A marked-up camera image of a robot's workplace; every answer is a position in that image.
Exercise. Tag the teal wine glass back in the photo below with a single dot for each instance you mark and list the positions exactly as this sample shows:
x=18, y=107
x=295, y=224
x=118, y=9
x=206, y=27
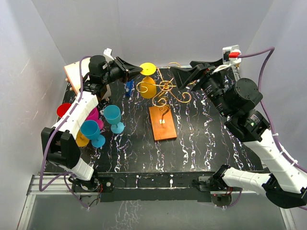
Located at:
x=90, y=129

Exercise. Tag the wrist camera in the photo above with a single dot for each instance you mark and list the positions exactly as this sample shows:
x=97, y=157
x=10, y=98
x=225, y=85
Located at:
x=230, y=58
x=108, y=54

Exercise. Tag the pink wine glass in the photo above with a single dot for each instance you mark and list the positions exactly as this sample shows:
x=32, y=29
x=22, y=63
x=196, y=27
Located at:
x=94, y=115

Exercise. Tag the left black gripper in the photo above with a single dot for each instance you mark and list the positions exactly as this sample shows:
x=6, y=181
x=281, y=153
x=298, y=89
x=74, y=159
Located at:
x=127, y=70

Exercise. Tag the light blue wine glass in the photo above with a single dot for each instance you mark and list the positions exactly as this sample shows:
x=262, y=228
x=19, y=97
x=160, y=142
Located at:
x=112, y=115

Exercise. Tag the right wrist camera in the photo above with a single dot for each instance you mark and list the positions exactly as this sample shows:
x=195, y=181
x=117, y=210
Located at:
x=230, y=58

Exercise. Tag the white cylindrical box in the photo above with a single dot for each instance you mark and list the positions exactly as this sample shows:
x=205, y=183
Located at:
x=73, y=77

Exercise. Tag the wooden rack base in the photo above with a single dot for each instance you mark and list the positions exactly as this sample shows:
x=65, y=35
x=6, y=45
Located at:
x=162, y=123

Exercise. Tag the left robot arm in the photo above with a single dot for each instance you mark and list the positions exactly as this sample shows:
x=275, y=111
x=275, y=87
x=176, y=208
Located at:
x=59, y=142

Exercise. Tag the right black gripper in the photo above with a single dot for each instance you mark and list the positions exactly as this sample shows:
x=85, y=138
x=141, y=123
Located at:
x=184, y=77

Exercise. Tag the gold wire glass rack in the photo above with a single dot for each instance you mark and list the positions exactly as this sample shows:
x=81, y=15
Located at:
x=162, y=89

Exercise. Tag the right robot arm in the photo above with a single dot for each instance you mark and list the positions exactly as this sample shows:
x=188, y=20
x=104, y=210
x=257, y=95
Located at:
x=236, y=98

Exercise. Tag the blue stapler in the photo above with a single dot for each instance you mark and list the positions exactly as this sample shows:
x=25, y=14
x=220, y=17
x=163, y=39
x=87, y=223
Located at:
x=128, y=88

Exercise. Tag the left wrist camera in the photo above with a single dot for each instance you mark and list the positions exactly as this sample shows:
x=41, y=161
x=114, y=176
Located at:
x=108, y=54

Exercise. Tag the red wine glass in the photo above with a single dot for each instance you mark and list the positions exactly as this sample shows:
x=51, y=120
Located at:
x=62, y=109

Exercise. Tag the yellow wine glass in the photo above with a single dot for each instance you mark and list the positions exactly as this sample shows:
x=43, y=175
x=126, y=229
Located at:
x=81, y=140
x=147, y=86

